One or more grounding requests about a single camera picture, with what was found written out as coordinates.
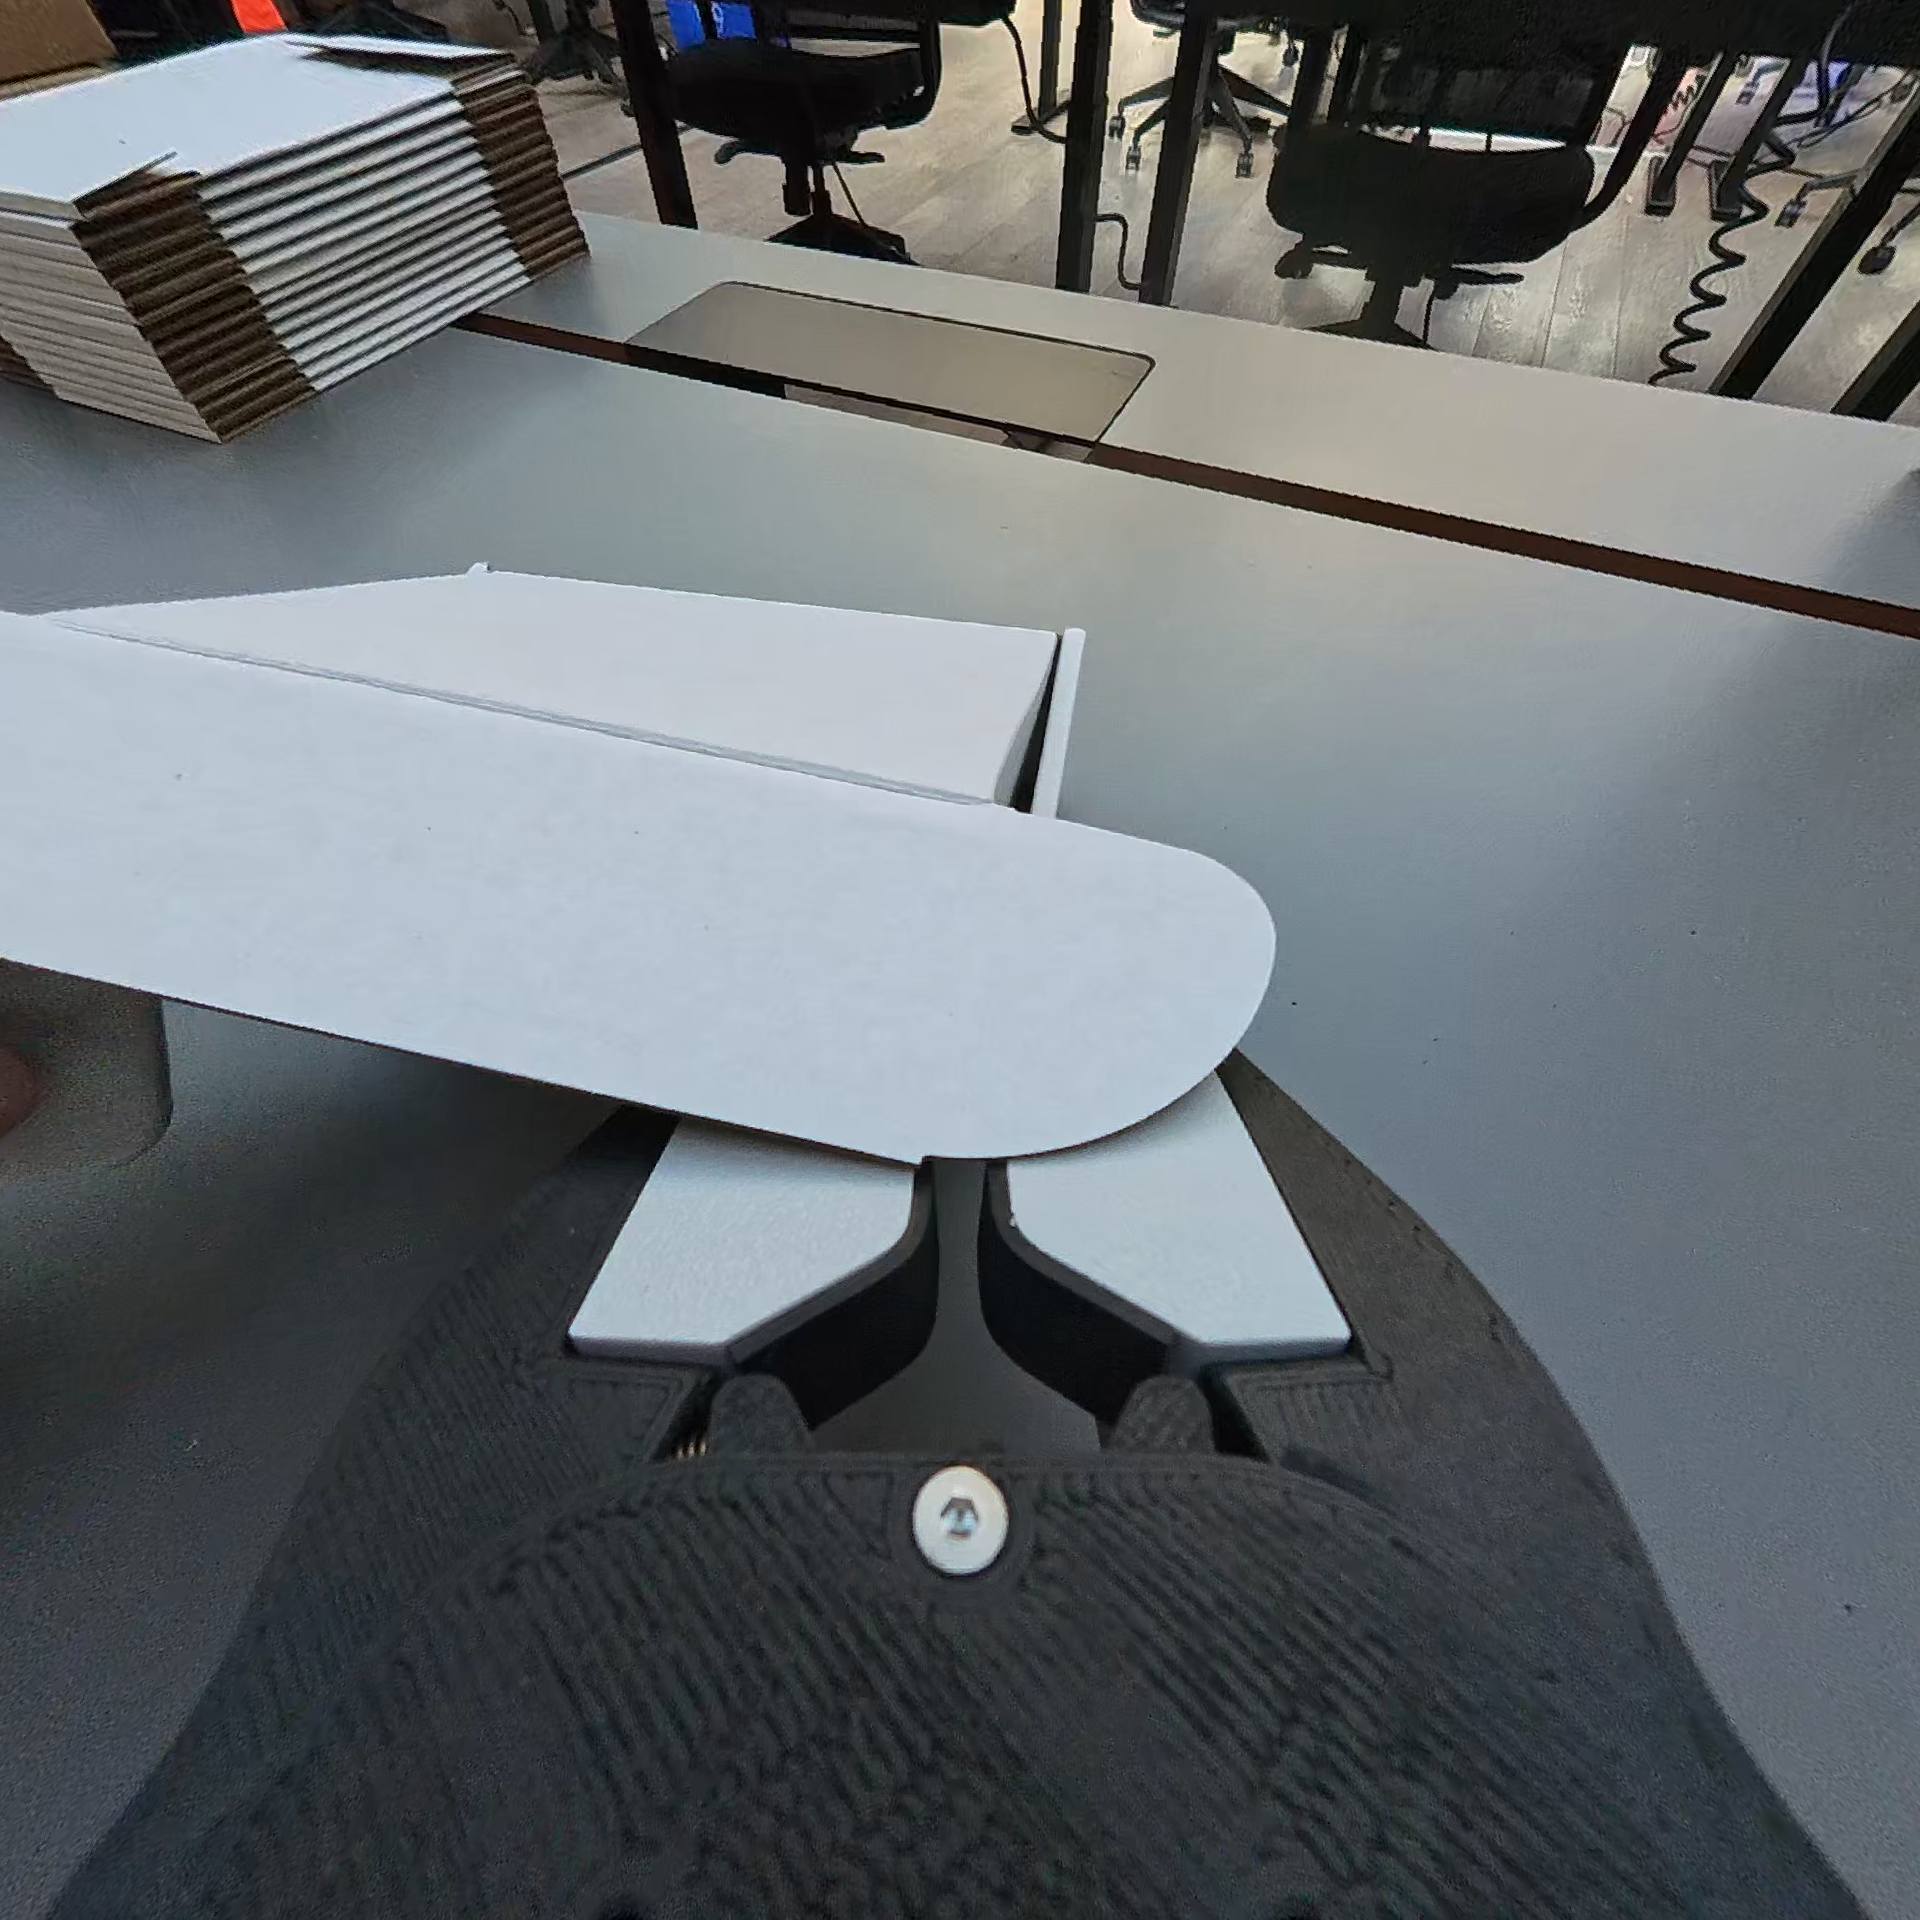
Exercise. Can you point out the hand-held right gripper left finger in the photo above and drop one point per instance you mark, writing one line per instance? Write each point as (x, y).
(720, 1243)

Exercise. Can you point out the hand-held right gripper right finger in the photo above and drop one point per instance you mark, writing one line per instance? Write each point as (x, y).
(1171, 1243)

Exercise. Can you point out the white cardboard box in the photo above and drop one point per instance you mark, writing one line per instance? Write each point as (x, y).
(599, 902)

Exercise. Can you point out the person's left hand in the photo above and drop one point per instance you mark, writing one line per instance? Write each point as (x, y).
(11, 1095)

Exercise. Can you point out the stack of flat cardboard sheets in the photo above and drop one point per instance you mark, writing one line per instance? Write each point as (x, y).
(224, 195)

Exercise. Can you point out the orange traffic cone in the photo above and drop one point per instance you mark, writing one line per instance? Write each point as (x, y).
(252, 11)

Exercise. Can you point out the black office chair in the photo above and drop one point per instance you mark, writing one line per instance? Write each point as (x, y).
(1424, 195)
(795, 77)
(1231, 82)

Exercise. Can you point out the black framed desk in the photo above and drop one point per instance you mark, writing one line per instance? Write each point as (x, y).
(652, 120)
(1829, 254)
(1088, 150)

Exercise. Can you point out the blue storage bin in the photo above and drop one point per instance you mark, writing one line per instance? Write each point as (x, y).
(729, 19)

